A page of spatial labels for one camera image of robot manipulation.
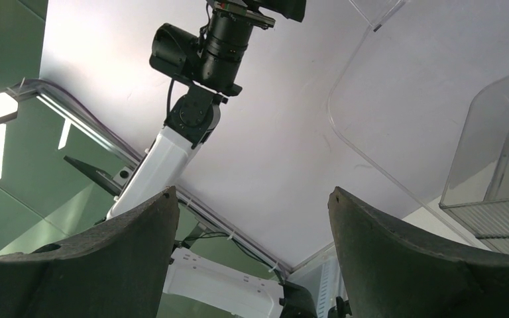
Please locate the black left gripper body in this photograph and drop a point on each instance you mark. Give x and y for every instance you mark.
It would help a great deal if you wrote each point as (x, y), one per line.
(249, 11)

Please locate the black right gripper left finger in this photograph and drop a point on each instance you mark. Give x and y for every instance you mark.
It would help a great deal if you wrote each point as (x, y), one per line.
(114, 269)

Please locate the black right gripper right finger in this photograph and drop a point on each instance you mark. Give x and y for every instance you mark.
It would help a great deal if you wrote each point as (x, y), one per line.
(391, 268)

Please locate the clear acrylic makeup organizer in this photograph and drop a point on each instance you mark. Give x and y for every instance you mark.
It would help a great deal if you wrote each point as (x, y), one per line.
(422, 97)

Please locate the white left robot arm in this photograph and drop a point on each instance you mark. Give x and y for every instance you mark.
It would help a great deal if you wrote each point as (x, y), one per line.
(207, 64)

